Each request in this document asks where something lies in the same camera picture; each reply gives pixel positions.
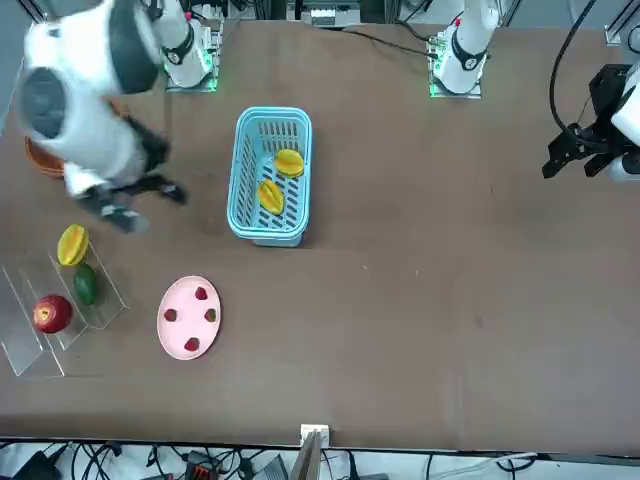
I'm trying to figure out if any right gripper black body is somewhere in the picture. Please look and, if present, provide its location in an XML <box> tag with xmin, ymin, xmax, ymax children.
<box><xmin>112</xmin><ymin>115</ymin><xmax>173</xmax><ymax>195</ymax></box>

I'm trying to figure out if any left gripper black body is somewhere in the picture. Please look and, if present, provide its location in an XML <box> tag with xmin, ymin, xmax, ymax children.
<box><xmin>567</xmin><ymin>63</ymin><xmax>633</xmax><ymax>158</ymax></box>

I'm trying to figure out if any yellow star fruit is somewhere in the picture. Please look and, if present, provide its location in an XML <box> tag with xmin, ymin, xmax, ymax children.
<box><xmin>56</xmin><ymin>223</ymin><xmax>90</xmax><ymax>267</ymax></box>
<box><xmin>273</xmin><ymin>148</ymin><xmax>305</xmax><ymax>178</ymax></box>
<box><xmin>256</xmin><ymin>178</ymin><xmax>286</xmax><ymax>216</ymax></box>

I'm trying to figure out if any brown wicker basket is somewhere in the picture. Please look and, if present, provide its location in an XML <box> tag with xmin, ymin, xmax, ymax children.
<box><xmin>23</xmin><ymin>94</ymin><xmax>130</xmax><ymax>181</ymax></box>

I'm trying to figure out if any blue plastic basket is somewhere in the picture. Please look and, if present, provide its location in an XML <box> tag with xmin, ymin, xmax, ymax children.
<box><xmin>227</xmin><ymin>105</ymin><xmax>315</xmax><ymax>248</ymax></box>

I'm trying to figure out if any clear acrylic stepped display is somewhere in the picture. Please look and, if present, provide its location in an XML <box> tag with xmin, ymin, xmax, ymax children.
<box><xmin>0</xmin><ymin>238</ymin><xmax>132</xmax><ymax>379</ymax></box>

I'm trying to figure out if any green avocado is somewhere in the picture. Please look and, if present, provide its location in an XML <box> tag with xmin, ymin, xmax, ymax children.
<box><xmin>72</xmin><ymin>263</ymin><xmax>99</xmax><ymax>306</ymax></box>

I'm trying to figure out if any pink plate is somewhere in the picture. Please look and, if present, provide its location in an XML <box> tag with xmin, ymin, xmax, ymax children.
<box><xmin>156</xmin><ymin>275</ymin><xmax>223</xmax><ymax>361</ymax></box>

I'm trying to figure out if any red apple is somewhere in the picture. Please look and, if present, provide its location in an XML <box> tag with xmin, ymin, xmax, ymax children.
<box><xmin>32</xmin><ymin>294</ymin><xmax>74</xmax><ymax>335</ymax></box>

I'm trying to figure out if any grey terminal box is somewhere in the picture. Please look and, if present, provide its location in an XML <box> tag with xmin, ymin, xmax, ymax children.
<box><xmin>308</xmin><ymin>5</ymin><xmax>337</xmax><ymax>29</ymax></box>

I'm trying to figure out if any black orange connector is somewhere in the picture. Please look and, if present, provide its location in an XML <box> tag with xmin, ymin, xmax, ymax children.
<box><xmin>185</xmin><ymin>452</ymin><xmax>217</xmax><ymax>480</ymax></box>

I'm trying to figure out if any large black power adapter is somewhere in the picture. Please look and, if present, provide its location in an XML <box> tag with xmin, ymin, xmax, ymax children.
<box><xmin>9</xmin><ymin>449</ymin><xmax>61</xmax><ymax>480</ymax></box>

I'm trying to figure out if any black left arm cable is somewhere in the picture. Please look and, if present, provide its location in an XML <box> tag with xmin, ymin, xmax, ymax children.
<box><xmin>548</xmin><ymin>0</ymin><xmax>599</xmax><ymax>139</ymax></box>

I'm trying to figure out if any aluminium frame rail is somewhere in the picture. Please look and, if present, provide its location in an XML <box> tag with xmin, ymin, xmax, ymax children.
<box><xmin>603</xmin><ymin>0</ymin><xmax>629</xmax><ymax>47</ymax></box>

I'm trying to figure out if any black power cable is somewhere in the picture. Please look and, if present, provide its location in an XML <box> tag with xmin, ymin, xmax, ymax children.
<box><xmin>339</xmin><ymin>27</ymin><xmax>437</xmax><ymax>54</ymax></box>

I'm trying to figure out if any white cable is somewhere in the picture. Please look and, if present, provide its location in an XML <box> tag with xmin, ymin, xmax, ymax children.
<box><xmin>452</xmin><ymin>451</ymin><xmax>540</xmax><ymax>474</ymax></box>

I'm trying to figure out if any aluminium profile post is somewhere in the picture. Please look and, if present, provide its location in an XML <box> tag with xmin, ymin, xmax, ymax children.
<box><xmin>292</xmin><ymin>423</ymin><xmax>332</xmax><ymax>480</ymax></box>

